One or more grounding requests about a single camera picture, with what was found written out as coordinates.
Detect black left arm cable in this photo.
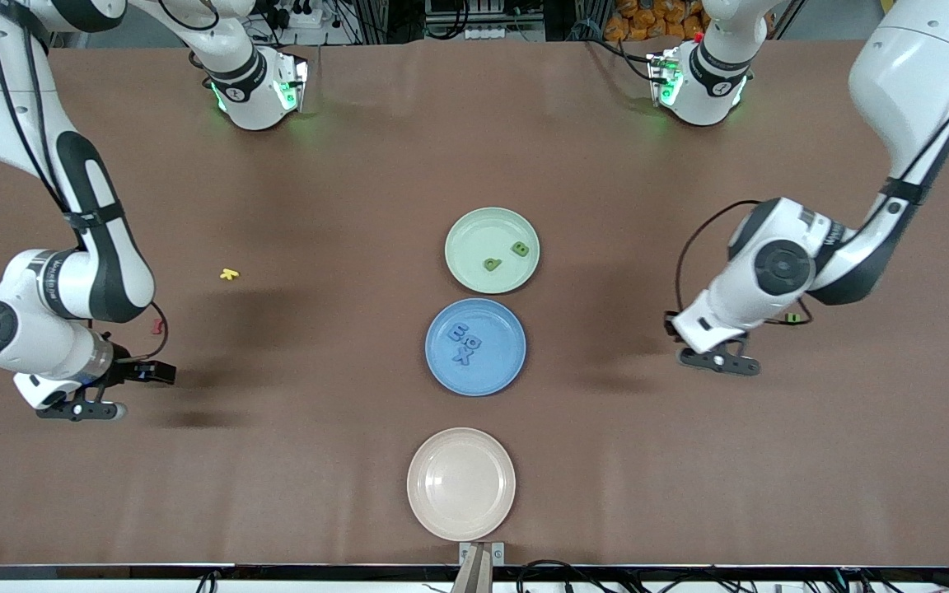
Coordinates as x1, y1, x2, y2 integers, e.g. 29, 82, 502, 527
674, 49, 949, 326

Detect black base cable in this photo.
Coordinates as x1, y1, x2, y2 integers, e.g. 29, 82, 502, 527
188, 49, 216, 90
582, 33, 658, 83

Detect white power strip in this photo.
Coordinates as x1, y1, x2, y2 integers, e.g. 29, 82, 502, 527
464, 25, 545, 42
264, 0, 327, 30

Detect orange fruit pile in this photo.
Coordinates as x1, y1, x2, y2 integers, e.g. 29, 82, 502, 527
604, 0, 710, 42

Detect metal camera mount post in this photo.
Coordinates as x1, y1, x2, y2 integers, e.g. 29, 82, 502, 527
450, 541, 506, 593

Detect blue plate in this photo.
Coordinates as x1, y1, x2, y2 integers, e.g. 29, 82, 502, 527
424, 297, 527, 398

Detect brown paper table cover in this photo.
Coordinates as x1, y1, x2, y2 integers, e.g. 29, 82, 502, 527
0, 37, 949, 569

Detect beige plate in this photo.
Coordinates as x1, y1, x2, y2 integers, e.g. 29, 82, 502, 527
406, 427, 517, 543

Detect green plate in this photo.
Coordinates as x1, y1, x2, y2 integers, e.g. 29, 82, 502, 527
444, 207, 540, 295

